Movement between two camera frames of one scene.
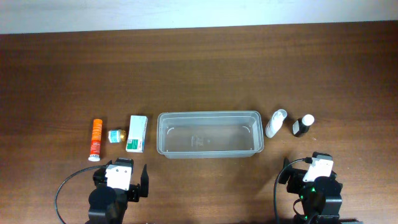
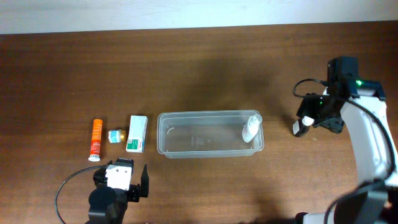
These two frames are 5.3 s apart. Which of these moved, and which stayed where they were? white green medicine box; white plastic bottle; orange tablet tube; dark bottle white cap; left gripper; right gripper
Moved: right gripper; white plastic bottle
Stayed: dark bottle white cap; left gripper; orange tablet tube; white green medicine box
